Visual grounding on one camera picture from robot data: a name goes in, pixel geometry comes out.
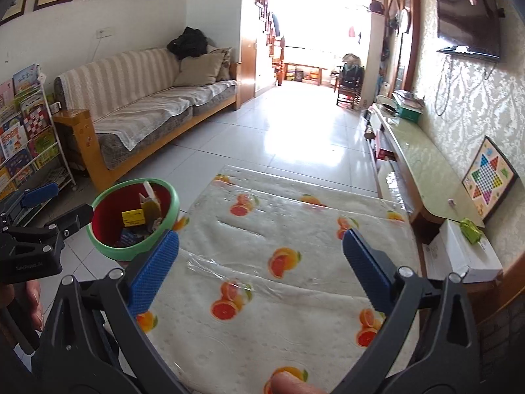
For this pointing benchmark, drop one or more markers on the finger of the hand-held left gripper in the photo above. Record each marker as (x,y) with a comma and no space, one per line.
(39,195)
(74,217)

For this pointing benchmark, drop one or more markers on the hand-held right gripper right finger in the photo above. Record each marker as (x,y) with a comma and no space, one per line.
(369,271)

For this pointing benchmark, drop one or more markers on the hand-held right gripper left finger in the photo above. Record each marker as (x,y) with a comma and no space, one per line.
(151,275)

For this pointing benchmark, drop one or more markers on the green-rimmed red bin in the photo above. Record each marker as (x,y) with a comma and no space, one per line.
(108,209)

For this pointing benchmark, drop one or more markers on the person's left hand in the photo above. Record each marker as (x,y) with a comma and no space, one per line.
(35,303)

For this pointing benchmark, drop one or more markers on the person's right hand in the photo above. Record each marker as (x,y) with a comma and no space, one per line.
(283,383)

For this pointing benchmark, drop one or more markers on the white book rack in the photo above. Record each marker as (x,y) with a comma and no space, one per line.
(67,164)

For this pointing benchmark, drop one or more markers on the row of children's books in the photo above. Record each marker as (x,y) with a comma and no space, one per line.
(28,131)

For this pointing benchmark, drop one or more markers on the fruit-printed tablecloth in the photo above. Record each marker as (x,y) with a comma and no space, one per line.
(311,225)

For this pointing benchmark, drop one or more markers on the person's blue jeans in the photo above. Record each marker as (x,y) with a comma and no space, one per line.
(108,336)

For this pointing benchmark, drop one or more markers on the white cardboard box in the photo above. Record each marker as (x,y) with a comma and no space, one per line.
(459,254)

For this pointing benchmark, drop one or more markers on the green crumpled wrapper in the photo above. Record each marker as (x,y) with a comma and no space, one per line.
(471,230)

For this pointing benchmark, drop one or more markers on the long television cabinet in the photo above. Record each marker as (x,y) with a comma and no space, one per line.
(422,164)

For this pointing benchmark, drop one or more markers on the red white box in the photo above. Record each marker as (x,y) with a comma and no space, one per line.
(385,150)

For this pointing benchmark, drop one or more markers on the brown wooden furniture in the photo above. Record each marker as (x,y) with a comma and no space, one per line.
(500,308)

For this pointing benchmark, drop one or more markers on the wooden sofa with striped cover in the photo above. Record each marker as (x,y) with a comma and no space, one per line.
(135,90)

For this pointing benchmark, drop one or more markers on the chinese checkers board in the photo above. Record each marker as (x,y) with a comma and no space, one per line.
(488,178)

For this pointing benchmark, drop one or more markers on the green box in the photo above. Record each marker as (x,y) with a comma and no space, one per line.
(409,113)

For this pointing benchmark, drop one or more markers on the white tray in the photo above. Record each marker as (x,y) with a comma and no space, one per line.
(385,104)

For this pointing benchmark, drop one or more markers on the wooden chair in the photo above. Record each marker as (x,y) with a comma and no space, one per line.
(346,98)

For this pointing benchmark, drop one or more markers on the stack of papers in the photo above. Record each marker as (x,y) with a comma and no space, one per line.
(408,97)

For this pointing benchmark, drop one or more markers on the beige pillow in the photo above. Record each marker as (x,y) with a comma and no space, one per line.
(199,69)

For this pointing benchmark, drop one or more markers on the black bag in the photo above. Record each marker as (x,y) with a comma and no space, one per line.
(352,74)

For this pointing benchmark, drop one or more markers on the black clothing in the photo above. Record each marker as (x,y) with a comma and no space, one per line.
(188,43)

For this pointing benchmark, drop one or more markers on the wooden bench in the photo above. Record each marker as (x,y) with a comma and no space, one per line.
(305,66)

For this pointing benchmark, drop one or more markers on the patterned pillow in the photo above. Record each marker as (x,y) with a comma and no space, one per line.
(224,63)

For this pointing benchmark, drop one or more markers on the wooden room divider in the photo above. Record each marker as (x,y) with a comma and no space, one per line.
(414,49)

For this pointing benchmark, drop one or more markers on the wooden cabinet door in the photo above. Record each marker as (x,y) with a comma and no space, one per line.
(249,69)

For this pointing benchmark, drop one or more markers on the hanging red garment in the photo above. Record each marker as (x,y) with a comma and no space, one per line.
(352,32)

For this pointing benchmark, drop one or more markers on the dark helmet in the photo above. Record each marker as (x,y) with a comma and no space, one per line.
(377,7)

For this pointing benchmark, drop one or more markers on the wooden staircase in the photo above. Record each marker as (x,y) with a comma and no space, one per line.
(266,24)

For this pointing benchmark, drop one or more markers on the white wall socket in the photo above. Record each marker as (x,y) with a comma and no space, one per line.
(103,33)

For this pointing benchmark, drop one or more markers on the round wall clock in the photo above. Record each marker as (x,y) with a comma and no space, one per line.
(404,21)

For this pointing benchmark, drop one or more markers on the wall-mounted television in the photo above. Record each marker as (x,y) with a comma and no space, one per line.
(467,20)

